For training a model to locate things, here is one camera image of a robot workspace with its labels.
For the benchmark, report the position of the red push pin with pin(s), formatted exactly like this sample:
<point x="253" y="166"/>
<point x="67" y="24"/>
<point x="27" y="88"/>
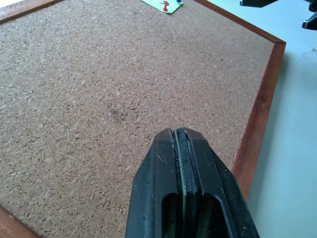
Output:
<point x="165" y="5"/>

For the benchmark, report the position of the green paper note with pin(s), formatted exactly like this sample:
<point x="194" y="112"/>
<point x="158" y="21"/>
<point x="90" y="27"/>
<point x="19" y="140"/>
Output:
<point x="164" y="5"/>

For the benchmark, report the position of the wood-framed cork board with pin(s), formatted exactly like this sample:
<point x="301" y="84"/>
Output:
<point x="123" y="81"/>

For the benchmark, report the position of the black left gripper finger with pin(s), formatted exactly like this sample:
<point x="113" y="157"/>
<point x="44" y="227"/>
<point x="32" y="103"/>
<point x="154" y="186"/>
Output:
<point x="310" y="21"/>
<point x="213" y="193"/>
<point x="153" y="188"/>
<point x="257" y="2"/>

